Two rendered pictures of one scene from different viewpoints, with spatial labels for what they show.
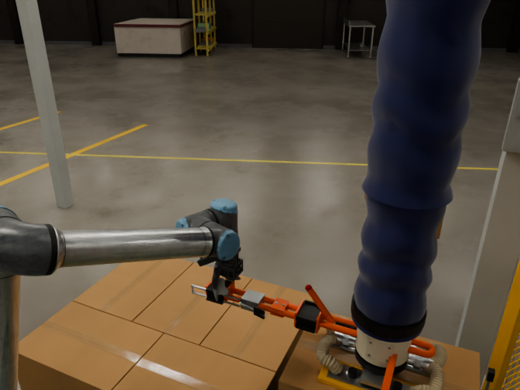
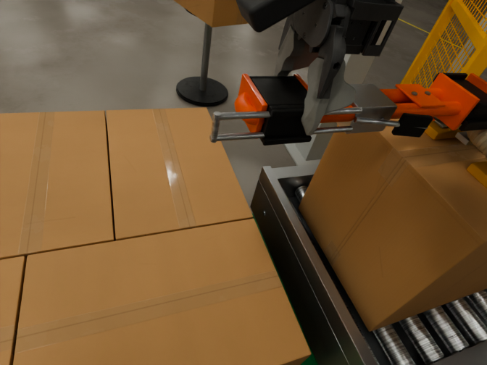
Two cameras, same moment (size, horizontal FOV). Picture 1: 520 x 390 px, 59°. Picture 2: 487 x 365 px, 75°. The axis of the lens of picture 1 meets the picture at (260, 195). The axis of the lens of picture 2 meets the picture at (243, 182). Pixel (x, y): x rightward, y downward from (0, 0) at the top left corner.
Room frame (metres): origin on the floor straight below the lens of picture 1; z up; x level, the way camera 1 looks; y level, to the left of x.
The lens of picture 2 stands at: (1.18, 0.45, 1.29)
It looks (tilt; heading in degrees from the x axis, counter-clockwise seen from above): 45 degrees down; 307
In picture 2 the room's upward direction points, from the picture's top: 14 degrees clockwise
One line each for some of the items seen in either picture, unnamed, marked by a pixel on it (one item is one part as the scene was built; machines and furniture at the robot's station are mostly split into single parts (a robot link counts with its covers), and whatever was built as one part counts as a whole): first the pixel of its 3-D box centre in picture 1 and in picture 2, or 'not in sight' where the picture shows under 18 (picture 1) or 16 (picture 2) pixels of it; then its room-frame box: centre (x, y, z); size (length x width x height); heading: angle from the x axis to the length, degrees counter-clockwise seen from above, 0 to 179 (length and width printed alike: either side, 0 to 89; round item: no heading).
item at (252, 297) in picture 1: (252, 301); (359, 108); (1.33, 0.02, 1.07); 0.07 x 0.07 x 0.04; 66
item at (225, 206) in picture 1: (224, 218); not in sight; (1.36, 0.12, 1.39); 0.10 x 0.09 x 0.12; 132
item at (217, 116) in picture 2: (226, 301); (331, 127); (1.32, 0.12, 1.08); 0.31 x 0.03 x 0.05; 66
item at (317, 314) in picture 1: (309, 316); (463, 101); (1.24, -0.17, 1.08); 0.10 x 0.08 x 0.06; 156
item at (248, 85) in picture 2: (220, 289); (277, 104); (1.39, 0.14, 1.08); 0.08 x 0.07 x 0.05; 66
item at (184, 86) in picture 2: not in sight; (206, 53); (2.86, -0.98, 0.31); 0.40 x 0.40 x 0.62
